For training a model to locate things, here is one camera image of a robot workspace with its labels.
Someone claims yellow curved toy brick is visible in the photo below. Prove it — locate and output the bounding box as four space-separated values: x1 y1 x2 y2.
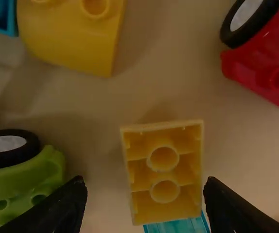
17 0 126 78

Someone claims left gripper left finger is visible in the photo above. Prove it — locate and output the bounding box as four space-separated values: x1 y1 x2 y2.
0 176 88 233

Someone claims green wheeled toy brick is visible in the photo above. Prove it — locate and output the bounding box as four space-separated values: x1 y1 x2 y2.
0 129 66 231

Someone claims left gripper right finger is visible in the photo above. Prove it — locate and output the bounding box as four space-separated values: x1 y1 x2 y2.
203 176 279 233

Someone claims red wheeled toy brick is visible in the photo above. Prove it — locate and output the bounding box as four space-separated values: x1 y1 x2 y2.
219 0 279 115

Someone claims clear teal toy brick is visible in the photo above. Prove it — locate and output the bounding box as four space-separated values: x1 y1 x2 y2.
143 210 211 233

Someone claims tan tray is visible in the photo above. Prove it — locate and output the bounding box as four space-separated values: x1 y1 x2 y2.
0 0 279 233

